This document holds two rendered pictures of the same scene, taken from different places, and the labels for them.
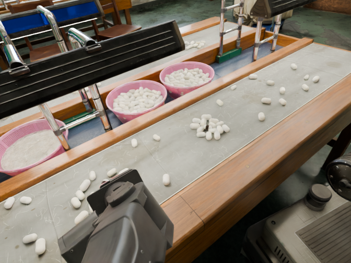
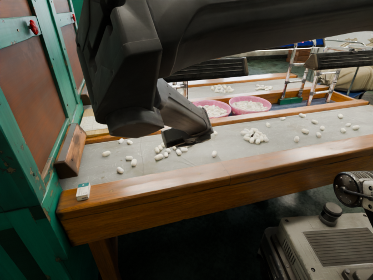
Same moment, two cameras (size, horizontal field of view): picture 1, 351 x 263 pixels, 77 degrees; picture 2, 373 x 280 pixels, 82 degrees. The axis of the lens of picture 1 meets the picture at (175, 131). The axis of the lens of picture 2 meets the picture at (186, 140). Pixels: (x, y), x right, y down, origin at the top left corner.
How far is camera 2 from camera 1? 38 cm
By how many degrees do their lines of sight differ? 16
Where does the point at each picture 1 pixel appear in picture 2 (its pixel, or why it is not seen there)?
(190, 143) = (237, 141)
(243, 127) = (279, 142)
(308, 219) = (317, 228)
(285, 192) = not seen: hidden behind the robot
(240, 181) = (263, 165)
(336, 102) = (363, 143)
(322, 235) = (325, 240)
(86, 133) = not seen: hidden behind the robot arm
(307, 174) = not seen: hidden behind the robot
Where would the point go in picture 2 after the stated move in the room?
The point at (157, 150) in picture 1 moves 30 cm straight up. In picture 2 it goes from (213, 140) to (218, 79)
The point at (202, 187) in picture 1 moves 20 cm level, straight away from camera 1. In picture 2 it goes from (236, 161) to (247, 138)
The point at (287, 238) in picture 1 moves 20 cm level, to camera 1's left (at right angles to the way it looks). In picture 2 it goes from (294, 233) to (246, 222)
